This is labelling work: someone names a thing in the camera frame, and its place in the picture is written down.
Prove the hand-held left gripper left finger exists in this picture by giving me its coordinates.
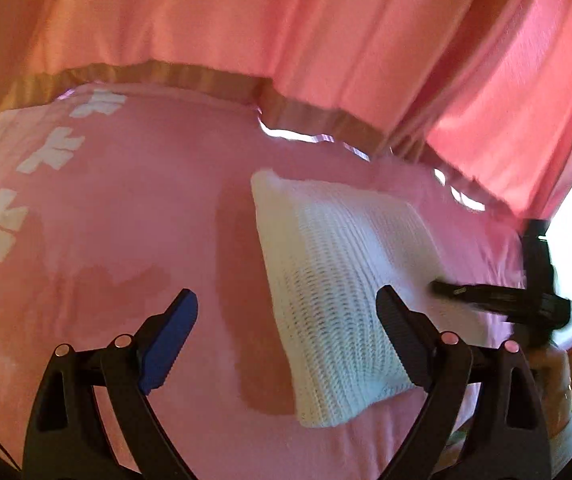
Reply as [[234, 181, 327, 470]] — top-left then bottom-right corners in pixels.
[[22, 288, 199, 480]]

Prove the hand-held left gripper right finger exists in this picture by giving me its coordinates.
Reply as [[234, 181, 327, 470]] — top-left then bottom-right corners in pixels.
[[376, 285, 553, 480]]

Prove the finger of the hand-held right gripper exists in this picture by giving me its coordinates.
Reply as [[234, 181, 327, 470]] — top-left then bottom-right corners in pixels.
[[522, 218, 556, 291], [431, 280, 528, 313]]

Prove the white red black knitted sweater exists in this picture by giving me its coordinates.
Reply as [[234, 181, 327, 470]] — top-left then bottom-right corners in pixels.
[[250, 170, 512, 429]]

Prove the person's right forearm white sleeve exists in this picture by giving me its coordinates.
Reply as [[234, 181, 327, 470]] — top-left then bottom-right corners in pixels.
[[547, 410, 572, 477]]

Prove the person's right hand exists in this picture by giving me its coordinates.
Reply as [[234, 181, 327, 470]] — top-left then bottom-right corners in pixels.
[[531, 342, 572, 427]]

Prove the pink blanket with white print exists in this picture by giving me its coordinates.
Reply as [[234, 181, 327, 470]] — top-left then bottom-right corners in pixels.
[[0, 82, 567, 480]]

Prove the pink orange curtain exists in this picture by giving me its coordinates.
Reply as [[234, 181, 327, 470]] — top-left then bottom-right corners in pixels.
[[0, 0, 572, 221]]

